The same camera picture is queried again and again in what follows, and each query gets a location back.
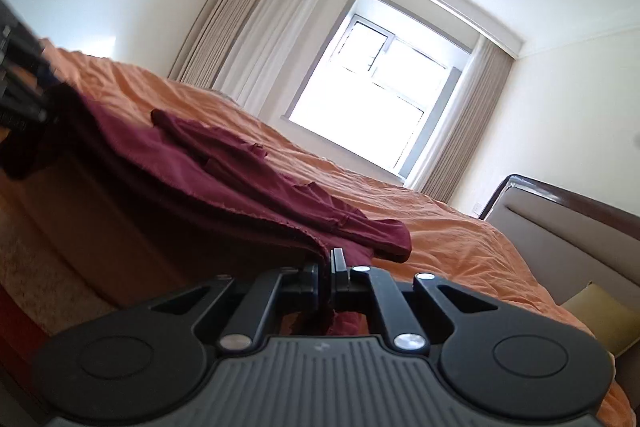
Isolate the red bed frame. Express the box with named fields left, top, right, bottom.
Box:
left=0, top=289, right=56, bottom=388

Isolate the orange bed sheet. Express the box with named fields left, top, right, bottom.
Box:
left=0, top=38, right=640, bottom=427

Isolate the padded headboard with wooden frame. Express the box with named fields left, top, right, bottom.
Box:
left=479, top=174, right=640, bottom=343

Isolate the window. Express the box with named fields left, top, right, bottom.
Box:
left=280, top=0, right=482, bottom=188

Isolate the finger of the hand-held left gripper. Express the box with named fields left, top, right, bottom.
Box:
left=0, top=24, right=55, bottom=130

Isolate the beige curtain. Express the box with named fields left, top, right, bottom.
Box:
left=167, top=0, right=282, bottom=92
left=425, top=44, right=516, bottom=206

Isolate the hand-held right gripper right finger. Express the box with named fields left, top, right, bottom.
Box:
left=330, top=248, right=501, bottom=352

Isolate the maroon long-sleeve shirt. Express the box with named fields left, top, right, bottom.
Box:
left=0, top=82, right=413, bottom=338

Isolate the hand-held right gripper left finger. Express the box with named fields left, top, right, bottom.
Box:
left=150, top=263, right=322, bottom=351

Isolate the white sheer curtain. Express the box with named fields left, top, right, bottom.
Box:
left=406, top=34, right=493, bottom=194
left=210, top=0, right=342, bottom=114

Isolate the yellow pillow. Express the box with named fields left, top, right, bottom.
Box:
left=561, top=282, right=640, bottom=358

